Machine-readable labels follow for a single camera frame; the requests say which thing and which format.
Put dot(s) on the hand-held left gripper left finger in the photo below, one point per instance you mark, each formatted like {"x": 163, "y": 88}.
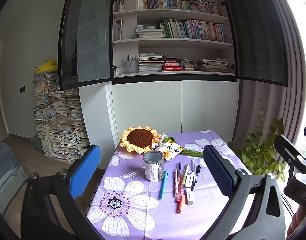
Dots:
{"x": 85, "y": 170}

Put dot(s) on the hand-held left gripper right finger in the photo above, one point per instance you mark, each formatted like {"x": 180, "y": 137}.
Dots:
{"x": 217, "y": 172}

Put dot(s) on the black marker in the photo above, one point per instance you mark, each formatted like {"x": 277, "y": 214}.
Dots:
{"x": 197, "y": 171}

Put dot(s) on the white correction tape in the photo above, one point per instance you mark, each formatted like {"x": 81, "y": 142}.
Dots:
{"x": 189, "y": 179}

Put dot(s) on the pale green pen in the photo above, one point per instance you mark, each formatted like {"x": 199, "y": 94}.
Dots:
{"x": 185, "y": 175}

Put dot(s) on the white eraser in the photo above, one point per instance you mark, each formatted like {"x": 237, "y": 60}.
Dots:
{"x": 189, "y": 197}

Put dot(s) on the clear red pen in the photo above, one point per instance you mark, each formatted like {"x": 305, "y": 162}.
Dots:
{"x": 179, "y": 172}

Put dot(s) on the pink patterned pen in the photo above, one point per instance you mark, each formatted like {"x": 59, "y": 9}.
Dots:
{"x": 175, "y": 182}

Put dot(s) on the orange highlighter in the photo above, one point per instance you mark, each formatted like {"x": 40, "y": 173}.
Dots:
{"x": 180, "y": 203}

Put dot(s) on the blue pen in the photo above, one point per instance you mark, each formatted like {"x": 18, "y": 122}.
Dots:
{"x": 163, "y": 183}

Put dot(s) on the grey dotted pen holder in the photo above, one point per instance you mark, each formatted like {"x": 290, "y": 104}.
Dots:
{"x": 153, "y": 170}

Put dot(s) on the person's right hand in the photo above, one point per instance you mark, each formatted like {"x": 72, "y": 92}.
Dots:
{"x": 301, "y": 223}

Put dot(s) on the green potted plant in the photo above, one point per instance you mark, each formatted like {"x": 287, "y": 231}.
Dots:
{"x": 260, "y": 150}

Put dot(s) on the sunflower gift card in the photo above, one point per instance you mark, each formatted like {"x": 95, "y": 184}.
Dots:
{"x": 171, "y": 150}

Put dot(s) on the floor pile of magazines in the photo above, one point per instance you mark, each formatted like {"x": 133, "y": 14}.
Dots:
{"x": 60, "y": 120}

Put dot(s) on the crochet sunflower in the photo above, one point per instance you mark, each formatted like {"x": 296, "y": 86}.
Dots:
{"x": 139, "y": 137}

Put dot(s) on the white printed ribbon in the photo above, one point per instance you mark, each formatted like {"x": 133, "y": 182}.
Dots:
{"x": 163, "y": 136}

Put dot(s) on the purple floral tablecloth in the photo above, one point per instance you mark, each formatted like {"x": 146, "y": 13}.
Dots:
{"x": 167, "y": 220}

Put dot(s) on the grey bed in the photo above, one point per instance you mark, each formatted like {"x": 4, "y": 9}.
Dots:
{"x": 5, "y": 165}

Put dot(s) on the white bookcase cabinet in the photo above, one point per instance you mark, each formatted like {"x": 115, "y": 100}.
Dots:
{"x": 148, "y": 105}

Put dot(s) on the wide stack of worn books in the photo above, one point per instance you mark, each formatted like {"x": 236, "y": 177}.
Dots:
{"x": 212, "y": 65}

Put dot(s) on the yellow plush toy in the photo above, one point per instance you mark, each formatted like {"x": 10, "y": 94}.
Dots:
{"x": 46, "y": 66}

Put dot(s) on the small stack of books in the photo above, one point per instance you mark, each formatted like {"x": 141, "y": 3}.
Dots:
{"x": 188, "y": 65}

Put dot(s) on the white desk pen cup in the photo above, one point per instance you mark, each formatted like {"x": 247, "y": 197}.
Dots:
{"x": 131, "y": 66}

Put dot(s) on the stack of red books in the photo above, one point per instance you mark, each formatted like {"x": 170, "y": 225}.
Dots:
{"x": 172, "y": 66}

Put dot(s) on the dark glass cabinet door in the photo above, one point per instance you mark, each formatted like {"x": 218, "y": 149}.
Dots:
{"x": 255, "y": 30}
{"x": 88, "y": 30}

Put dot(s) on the tall stack of paper booklets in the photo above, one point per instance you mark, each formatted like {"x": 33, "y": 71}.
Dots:
{"x": 150, "y": 62}

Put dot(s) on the clear glass jar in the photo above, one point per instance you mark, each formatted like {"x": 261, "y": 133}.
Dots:
{"x": 119, "y": 30}

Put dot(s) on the green and pink book row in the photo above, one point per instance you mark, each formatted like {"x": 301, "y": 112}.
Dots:
{"x": 192, "y": 28}

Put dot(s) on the flat stack of white books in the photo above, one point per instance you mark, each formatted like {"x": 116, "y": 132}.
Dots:
{"x": 150, "y": 33}

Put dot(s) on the long row of upright books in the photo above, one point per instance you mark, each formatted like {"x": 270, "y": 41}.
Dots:
{"x": 177, "y": 5}

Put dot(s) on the black wall switch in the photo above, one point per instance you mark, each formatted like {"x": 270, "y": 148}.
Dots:
{"x": 22, "y": 89}

